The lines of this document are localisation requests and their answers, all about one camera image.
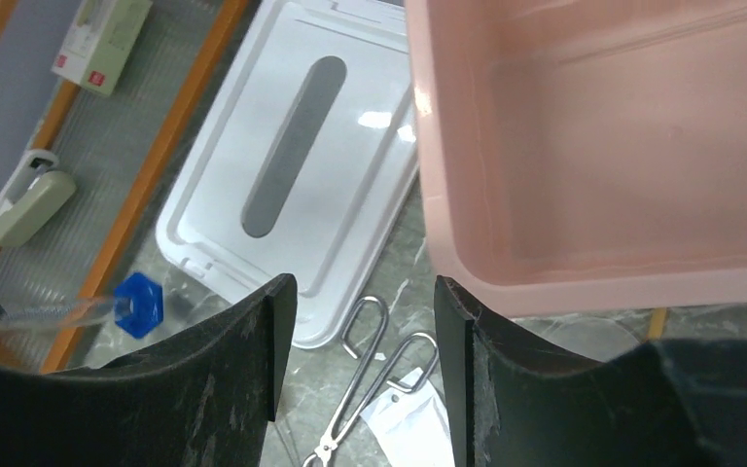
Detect yellow rubber tubing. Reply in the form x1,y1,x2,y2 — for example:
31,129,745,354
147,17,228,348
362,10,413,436
647,307,669,341

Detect graduated cylinder blue base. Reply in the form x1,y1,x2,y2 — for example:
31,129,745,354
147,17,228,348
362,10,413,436
0,271,165,341

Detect orange wooden shelf rack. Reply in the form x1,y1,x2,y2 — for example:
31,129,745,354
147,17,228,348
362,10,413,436
0,0,252,376

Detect pink plastic bin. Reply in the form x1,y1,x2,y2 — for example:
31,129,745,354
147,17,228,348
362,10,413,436
406,1,747,317

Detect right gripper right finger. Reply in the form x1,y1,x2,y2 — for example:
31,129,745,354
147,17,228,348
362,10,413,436
434,276,747,466

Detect green white box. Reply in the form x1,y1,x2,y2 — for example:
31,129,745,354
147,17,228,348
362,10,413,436
51,0,153,96

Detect green white stapler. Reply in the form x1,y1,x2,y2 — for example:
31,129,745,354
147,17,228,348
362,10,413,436
0,149,77,248

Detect metal crucible tongs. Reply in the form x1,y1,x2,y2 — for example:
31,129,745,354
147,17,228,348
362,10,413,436
301,295,441,467

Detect white bin lid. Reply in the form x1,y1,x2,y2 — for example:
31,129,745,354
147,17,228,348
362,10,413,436
155,1,418,349

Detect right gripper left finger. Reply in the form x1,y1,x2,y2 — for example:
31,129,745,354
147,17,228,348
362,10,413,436
0,273,298,466

